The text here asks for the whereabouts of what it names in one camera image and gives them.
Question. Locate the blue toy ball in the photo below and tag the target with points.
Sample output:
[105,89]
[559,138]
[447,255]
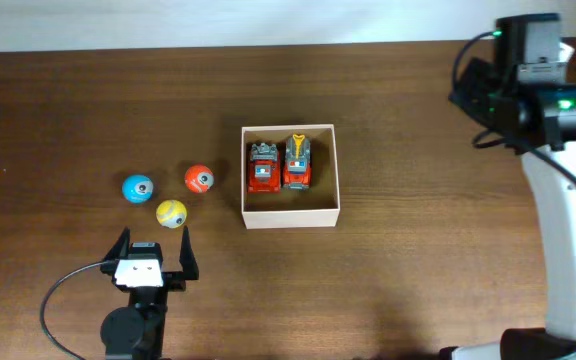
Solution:
[137,188]

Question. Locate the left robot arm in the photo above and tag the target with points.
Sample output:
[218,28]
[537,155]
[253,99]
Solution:
[136,331]

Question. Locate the pink open box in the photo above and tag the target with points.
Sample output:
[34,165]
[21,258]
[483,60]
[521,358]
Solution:
[319,206]

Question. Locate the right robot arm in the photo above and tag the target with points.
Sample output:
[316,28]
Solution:
[548,157]

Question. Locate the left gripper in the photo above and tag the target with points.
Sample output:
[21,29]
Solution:
[176,281]

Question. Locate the red toy ball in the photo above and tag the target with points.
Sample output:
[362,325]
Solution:
[199,178]

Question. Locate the red fire truck grey ladder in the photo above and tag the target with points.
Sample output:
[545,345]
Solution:
[263,169]

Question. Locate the yellow toy ball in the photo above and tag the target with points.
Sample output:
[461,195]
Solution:
[171,214]

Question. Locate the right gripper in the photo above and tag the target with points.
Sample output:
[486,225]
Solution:
[471,84]

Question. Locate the red fire truck yellow crane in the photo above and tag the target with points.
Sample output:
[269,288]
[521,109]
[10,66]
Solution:
[297,163]

